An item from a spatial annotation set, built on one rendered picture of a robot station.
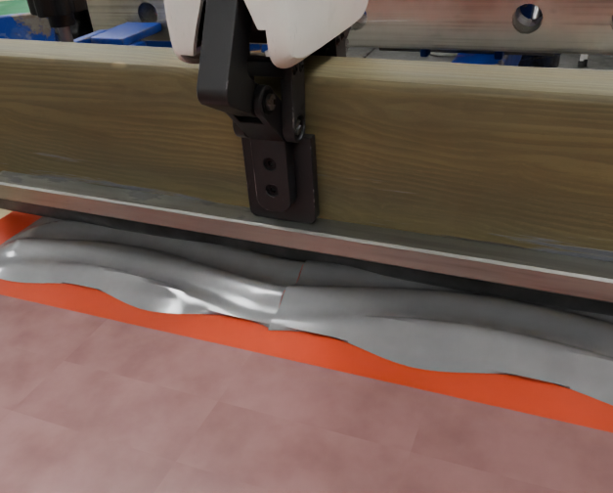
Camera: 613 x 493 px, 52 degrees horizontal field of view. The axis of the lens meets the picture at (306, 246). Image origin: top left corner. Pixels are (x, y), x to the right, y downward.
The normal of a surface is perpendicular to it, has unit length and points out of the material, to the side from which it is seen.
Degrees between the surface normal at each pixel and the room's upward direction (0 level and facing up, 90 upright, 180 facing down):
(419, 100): 90
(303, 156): 90
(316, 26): 98
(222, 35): 61
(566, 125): 90
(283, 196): 90
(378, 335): 38
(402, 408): 0
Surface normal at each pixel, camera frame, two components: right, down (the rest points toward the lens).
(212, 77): -0.37, 0.03
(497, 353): -0.29, -0.37
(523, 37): -0.38, 0.51
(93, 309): -0.07, -0.85
